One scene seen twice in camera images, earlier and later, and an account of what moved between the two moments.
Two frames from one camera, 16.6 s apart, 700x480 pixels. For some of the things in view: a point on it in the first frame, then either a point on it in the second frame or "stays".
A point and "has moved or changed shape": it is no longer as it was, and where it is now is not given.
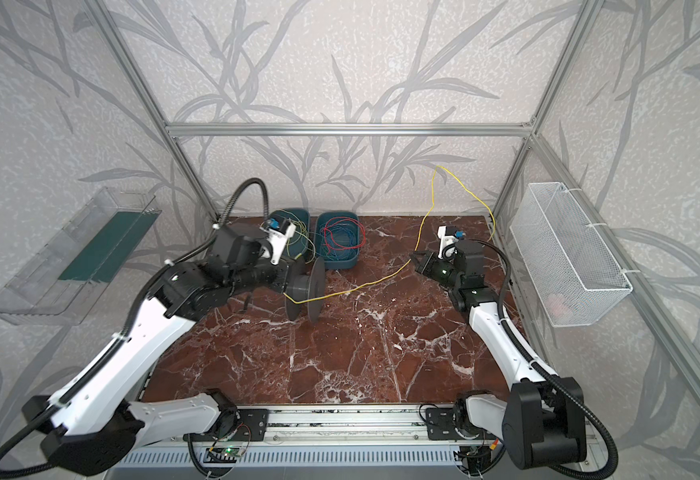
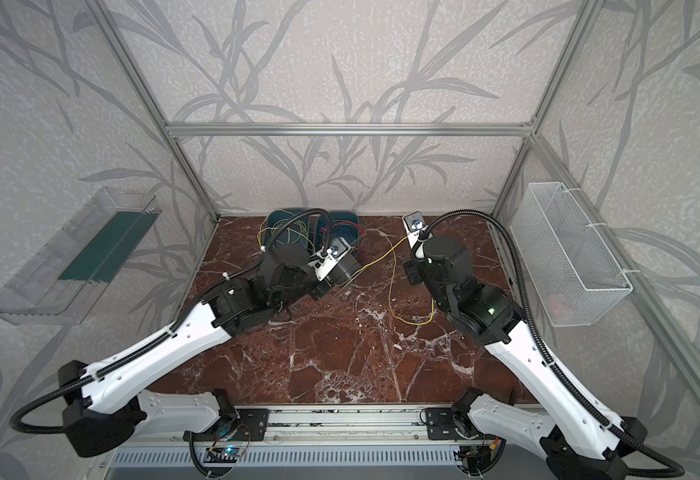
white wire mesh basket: x=573 y=271 stays
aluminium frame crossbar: x=353 y=129 stays
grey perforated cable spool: x=305 y=281 has moved or changed shape
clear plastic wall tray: x=62 y=282 stays
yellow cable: x=288 y=295 to x=389 y=291
